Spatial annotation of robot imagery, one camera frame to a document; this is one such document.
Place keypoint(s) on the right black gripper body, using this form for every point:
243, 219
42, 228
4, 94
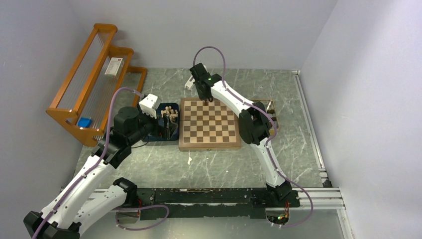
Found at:
203, 96

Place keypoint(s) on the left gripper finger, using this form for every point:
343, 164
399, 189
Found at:
175, 125
168, 126

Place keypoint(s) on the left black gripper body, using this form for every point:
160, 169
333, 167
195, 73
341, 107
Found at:
153, 127

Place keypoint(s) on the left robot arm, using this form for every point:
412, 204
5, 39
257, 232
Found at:
69, 215

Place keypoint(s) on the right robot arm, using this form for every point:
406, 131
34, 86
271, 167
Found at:
254, 126

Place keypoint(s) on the light wooden chess pieces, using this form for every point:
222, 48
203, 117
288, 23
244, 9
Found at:
170, 113

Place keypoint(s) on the wooden chess board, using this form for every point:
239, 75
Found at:
212, 127

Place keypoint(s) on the dark chess pieces pile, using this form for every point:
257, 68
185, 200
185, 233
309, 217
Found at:
272, 114

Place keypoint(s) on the blue plastic tray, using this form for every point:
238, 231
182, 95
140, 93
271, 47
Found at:
162, 123

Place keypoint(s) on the white plastic clip device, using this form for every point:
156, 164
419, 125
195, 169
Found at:
190, 83

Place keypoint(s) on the orange wooden rack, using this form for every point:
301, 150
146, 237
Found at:
86, 91

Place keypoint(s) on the blue small box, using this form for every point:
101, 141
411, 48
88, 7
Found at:
84, 122

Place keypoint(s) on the yellow metal tin tray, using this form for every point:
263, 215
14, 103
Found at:
269, 104

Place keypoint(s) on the white red small box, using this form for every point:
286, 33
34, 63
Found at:
114, 66

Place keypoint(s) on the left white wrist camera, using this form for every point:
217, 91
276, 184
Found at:
149, 105

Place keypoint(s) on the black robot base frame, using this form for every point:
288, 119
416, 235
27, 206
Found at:
208, 202

